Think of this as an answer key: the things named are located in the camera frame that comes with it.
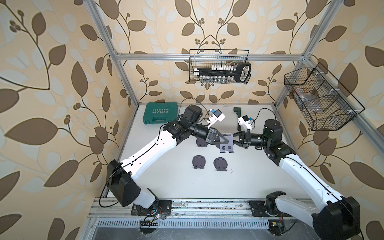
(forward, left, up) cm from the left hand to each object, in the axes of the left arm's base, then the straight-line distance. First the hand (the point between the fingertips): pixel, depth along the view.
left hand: (224, 139), depth 61 cm
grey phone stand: (-2, -2, -3) cm, 4 cm away
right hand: (+3, -2, -5) cm, 6 cm away
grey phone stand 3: (+3, -3, -34) cm, 34 cm away
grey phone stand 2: (+5, +10, -35) cm, 37 cm away
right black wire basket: (+20, -52, +2) cm, 56 cm away
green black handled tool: (+47, -21, -32) cm, 60 cm away
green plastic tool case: (+41, +39, -30) cm, 64 cm away
